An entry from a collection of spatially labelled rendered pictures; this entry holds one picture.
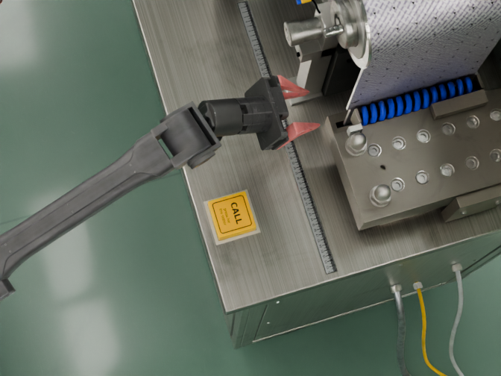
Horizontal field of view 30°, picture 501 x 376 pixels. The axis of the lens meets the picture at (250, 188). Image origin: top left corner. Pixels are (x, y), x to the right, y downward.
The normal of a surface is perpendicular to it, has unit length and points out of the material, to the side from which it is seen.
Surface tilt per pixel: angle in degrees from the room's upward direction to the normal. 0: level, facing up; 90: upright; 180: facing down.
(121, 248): 0
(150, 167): 13
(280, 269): 0
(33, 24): 0
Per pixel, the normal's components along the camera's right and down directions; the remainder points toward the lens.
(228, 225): 0.04, -0.25
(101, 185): 0.02, -0.04
